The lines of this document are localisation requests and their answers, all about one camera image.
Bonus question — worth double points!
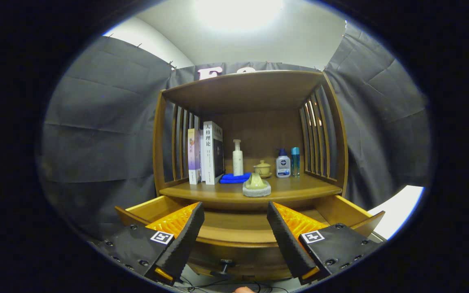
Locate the purple book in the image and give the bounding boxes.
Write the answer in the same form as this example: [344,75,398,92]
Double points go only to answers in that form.
[187,128,202,185]

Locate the black backdrop cloth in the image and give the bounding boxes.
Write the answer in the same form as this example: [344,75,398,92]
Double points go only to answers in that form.
[37,20,432,241]

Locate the yellow ceramic lidded cup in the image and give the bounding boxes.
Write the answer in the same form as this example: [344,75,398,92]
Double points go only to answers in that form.
[253,160,272,179]

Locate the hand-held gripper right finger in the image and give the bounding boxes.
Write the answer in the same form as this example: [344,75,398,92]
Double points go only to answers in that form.
[266,201,388,285]

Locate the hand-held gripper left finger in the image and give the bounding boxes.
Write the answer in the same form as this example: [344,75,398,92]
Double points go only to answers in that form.
[96,202,205,285]

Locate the white and black book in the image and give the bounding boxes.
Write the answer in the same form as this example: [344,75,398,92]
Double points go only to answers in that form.
[202,121,225,185]

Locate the white bottle with blue cap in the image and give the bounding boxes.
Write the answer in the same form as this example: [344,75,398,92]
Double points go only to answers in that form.
[276,148,291,178]

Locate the white pump bottle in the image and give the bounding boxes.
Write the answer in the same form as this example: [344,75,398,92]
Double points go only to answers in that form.
[232,139,244,176]

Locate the green ornament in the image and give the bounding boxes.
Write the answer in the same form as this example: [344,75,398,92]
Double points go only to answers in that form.
[242,173,272,198]

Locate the blue folded cloth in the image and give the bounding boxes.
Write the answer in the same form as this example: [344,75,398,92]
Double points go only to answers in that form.
[220,173,252,184]

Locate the brown wooden cabinet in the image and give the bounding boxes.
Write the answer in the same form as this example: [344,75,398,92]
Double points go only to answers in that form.
[152,70,349,212]

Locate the wooden countertop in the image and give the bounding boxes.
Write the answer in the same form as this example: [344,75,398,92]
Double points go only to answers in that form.
[159,174,343,204]

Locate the white table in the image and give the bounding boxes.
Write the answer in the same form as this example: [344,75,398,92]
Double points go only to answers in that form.
[367,185,425,241]

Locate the wooden drawer with black knob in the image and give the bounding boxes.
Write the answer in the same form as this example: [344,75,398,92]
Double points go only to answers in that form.
[115,195,386,281]

